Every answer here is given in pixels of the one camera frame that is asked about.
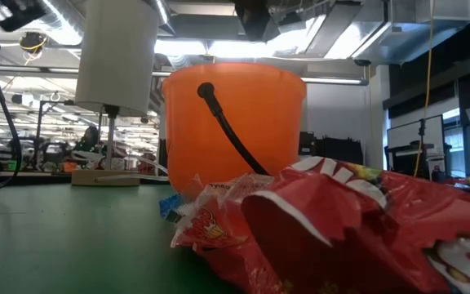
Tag red clear candy pack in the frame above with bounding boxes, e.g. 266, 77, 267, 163
169, 173, 277, 250

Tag yellow hanging cable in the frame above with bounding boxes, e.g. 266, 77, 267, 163
413, 0, 436, 177

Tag yellow black cable reel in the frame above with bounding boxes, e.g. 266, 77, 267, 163
18, 31, 49, 66

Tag person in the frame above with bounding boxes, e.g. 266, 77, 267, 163
75, 125, 101, 152

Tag black equipment stand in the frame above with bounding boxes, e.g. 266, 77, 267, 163
385, 118, 452, 179

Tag white table lamp wooden base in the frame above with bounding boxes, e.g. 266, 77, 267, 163
71, 0, 162, 188

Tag white lamp cable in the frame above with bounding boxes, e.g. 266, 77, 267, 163
95, 156, 171, 182

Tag white blue candy bar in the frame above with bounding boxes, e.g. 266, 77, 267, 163
159, 194, 185, 224

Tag red white-lettered candy bag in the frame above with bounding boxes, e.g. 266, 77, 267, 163
241, 155, 470, 294

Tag orange plastic bucket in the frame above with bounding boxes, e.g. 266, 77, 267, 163
162, 61, 308, 193

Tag black equipment cases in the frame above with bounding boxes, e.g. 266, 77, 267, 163
299, 130, 365, 164

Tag white board panel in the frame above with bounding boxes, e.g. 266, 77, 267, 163
386, 114, 445, 150

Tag green table mat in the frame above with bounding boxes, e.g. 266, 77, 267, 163
0, 184, 244, 294

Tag black light stand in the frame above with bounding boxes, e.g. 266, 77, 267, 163
33, 99, 77, 171

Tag red crinkled candy wrapper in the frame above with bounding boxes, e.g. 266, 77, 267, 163
193, 243, 285, 294

